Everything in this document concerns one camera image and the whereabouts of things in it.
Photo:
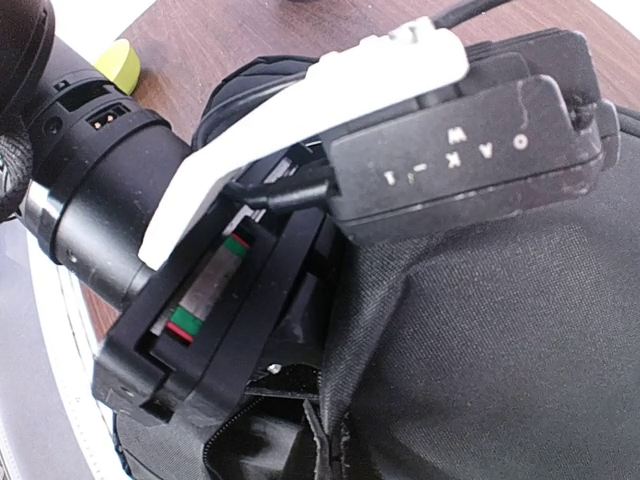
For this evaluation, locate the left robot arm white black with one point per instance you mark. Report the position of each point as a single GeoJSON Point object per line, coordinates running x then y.
{"type": "Point", "coordinates": [87, 165]}

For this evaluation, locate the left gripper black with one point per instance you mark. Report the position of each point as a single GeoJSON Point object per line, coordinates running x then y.
{"type": "Point", "coordinates": [241, 308]}

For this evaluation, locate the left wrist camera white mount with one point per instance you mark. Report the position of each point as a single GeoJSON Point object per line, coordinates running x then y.
{"type": "Point", "coordinates": [402, 135]}

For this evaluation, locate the green plastic bowl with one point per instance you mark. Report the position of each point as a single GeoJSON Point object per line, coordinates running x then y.
{"type": "Point", "coordinates": [121, 65]}

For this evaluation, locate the aluminium front rail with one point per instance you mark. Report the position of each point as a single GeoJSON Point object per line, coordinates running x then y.
{"type": "Point", "coordinates": [51, 426]}

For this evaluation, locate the black student bag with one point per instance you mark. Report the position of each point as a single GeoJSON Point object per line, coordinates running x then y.
{"type": "Point", "coordinates": [504, 349]}

